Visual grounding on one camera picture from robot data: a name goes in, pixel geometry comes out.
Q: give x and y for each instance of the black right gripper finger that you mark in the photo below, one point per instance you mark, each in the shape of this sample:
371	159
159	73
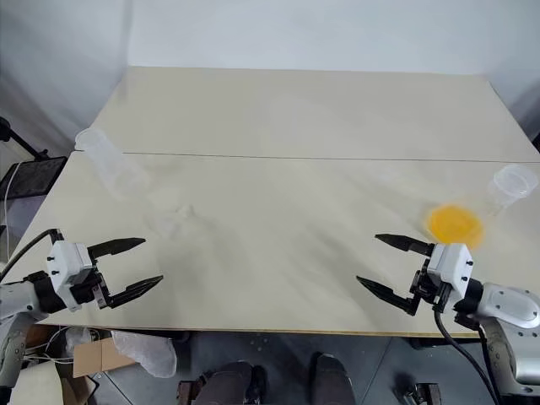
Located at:
388	293
405	243

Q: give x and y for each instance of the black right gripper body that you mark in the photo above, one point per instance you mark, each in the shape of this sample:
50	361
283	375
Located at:
426	287

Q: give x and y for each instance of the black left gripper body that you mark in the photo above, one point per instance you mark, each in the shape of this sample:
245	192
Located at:
86	293

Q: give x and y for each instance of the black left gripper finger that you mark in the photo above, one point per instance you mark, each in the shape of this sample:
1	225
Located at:
120	245
135	289

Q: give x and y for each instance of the large clear conical flask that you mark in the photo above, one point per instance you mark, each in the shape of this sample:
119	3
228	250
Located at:
455	223

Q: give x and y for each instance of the small clear conical flask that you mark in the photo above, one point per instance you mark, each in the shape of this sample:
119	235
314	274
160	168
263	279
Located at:
114	169

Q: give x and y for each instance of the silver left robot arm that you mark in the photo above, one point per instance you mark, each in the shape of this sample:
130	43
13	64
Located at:
17	297

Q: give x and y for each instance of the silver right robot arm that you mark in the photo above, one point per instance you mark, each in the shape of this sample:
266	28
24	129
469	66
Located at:
506	304

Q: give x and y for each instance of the brown cardboard box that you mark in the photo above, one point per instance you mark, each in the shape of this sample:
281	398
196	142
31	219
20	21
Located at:
95	356

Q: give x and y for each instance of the clear plastic bag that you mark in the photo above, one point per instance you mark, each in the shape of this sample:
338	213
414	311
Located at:
149	354

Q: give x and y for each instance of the dark rounded shape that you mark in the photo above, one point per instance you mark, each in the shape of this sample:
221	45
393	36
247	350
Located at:
333	379
230	384

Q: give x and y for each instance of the black tripod stand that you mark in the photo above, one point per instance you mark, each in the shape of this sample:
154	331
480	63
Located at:
17	139

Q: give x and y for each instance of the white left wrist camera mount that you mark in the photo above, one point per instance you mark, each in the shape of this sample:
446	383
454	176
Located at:
67	263

